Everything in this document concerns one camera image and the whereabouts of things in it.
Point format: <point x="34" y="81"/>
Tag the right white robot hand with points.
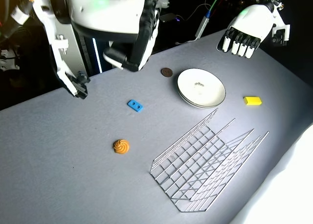
<point x="105" y="11"/>

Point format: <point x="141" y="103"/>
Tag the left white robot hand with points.
<point x="254" y="21"/>

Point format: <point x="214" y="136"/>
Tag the white plate with smudge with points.
<point x="201" y="85"/>

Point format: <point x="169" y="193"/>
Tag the white plate black rim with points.
<point x="204" y="107"/>

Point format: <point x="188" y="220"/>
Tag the white mechanical device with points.
<point x="163" y="2"/>

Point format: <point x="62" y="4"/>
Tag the black box with blue light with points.
<point x="168" y="17"/>

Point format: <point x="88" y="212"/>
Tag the yellow rectangular block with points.
<point x="253" y="101"/>

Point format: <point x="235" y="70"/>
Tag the brown round disc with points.
<point x="166" y="72"/>

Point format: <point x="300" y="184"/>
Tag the blue block with two holes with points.
<point x="135" y="105"/>

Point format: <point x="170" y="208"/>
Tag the orange swirl cookie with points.
<point x="121" y="146"/>

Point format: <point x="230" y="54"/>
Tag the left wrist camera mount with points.
<point x="281" y="35"/>

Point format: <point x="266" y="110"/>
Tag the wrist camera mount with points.
<point x="52" y="33"/>
<point x="281" y="35"/>

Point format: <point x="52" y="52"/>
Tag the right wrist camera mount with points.
<point x="52" y="33"/>

